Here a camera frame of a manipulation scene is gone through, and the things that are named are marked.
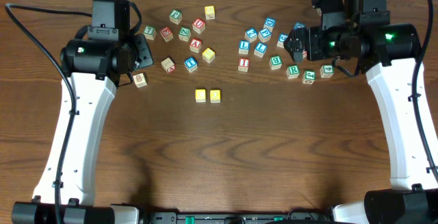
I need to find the red I block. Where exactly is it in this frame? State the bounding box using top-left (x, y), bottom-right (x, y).
top-left (237, 58), bottom-right (250, 73)

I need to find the blue 2 block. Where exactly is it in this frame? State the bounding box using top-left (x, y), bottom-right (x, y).
top-left (244, 28), bottom-right (257, 42)

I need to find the green B block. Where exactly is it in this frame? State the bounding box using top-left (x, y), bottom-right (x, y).
top-left (269, 55), bottom-right (283, 70)

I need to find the red U block left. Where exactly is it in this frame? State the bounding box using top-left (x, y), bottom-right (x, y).
top-left (192, 18), bottom-right (206, 34)

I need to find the green Z block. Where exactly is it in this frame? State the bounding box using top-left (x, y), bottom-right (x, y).
top-left (179, 27), bottom-right (191, 42)

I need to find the plain picture block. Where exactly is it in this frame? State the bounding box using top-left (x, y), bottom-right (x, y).
top-left (133, 73), bottom-right (148, 88)

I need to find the blue d block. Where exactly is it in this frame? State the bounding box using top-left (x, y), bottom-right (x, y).
top-left (263, 17), bottom-right (276, 32)
top-left (294, 22), bottom-right (306, 29)

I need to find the green J block left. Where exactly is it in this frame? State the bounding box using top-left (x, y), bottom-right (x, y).
top-left (169, 10), bottom-right (182, 25)

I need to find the red A block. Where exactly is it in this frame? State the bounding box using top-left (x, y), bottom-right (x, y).
top-left (190, 38), bottom-right (202, 53)

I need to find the yellow block top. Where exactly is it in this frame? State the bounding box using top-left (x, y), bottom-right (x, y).
top-left (205, 5), bottom-right (216, 20)

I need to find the green 4 block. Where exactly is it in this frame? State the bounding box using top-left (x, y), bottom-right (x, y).
top-left (320, 65), bottom-right (335, 78)

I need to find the blue L block right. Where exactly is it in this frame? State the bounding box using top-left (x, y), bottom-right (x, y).
top-left (254, 42), bottom-right (268, 58)

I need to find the blue P block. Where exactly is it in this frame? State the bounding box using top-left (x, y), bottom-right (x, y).
top-left (258, 28), bottom-right (272, 42)

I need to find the yellow O block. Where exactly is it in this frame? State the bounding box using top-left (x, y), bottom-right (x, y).
top-left (209, 90), bottom-right (221, 103)

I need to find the green R block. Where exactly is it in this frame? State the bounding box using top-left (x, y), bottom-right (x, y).
top-left (286, 65), bottom-right (300, 79)

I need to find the blue l block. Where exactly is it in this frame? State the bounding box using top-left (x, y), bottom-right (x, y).
top-left (239, 40), bottom-right (250, 55)
top-left (254, 42), bottom-right (268, 58)

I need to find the green J block right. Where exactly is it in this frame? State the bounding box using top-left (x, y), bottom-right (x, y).
top-left (302, 70), bottom-right (315, 84)

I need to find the blue D block left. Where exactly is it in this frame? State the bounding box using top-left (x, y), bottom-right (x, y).
top-left (263, 17), bottom-right (276, 32)

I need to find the blue 5 block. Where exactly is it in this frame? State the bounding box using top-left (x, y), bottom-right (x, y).
top-left (276, 33), bottom-right (288, 48)

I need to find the green 7 block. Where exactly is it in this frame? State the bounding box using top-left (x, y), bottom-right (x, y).
top-left (143, 25), bottom-right (157, 40)

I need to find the red E block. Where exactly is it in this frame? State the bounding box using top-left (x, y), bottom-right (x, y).
top-left (159, 27), bottom-right (173, 42)

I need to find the plain red-sided block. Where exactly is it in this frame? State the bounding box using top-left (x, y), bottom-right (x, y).
top-left (161, 58), bottom-right (176, 73)

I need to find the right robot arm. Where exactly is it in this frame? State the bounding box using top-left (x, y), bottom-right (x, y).
top-left (284, 0), bottom-right (437, 223)

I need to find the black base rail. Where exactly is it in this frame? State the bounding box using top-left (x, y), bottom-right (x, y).
top-left (139, 210), bottom-right (333, 224)

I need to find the blue T block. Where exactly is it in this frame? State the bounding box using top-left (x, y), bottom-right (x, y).
top-left (184, 57), bottom-right (198, 73)

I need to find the blue D block right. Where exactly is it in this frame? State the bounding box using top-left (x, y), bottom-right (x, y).
top-left (294, 22), bottom-right (306, 29)

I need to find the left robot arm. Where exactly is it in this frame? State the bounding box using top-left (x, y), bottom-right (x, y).
top-left (11, 0), bottom-right (153, 223)

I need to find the yellow S block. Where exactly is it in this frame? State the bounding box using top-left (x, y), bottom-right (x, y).
top-left (202, 47), bottom-right (216, 64)

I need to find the blue L block left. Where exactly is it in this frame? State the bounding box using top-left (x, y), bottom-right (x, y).
top-left (239, 40), bottom-right (250, 55)

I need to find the green j block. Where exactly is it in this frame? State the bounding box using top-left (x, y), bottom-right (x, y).
top-left (302, 70), bottom-right (315, 84)
top-left (169, 10), bottom-right (182, 25)

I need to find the yellow C block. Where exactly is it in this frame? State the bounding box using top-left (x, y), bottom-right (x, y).
top-left (195, 89), bottom-right (207, 103)

